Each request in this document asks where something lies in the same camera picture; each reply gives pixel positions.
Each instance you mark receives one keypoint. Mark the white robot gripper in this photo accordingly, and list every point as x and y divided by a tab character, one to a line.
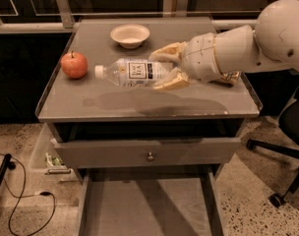
199	57

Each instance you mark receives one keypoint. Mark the clear plastic water bottle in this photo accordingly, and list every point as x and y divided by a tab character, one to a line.
130	73

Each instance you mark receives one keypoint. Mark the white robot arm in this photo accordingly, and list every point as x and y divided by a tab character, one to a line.
271	45

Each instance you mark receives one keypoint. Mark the round metal drawer knob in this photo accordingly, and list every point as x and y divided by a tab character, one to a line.
150	157

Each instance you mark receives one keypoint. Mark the grey drawer cabinet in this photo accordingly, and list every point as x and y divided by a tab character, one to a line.
93	110

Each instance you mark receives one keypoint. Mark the grey top drawer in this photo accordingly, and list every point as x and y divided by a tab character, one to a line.
133	153

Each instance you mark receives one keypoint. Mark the grey open middle drawer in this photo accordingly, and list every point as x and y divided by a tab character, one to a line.
149	204

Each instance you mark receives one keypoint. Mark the white paper bowl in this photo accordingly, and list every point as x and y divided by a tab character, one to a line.
130	36

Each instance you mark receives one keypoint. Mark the crushed gold soda can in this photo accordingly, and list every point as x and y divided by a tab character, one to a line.
228	79

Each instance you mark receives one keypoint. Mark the red apple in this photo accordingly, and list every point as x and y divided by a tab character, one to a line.
74	65

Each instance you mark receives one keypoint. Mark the black floor stand bar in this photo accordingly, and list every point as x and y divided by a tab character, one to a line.
5	165

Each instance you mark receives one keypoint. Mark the metal window frame rail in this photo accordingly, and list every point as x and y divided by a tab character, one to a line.
67	15

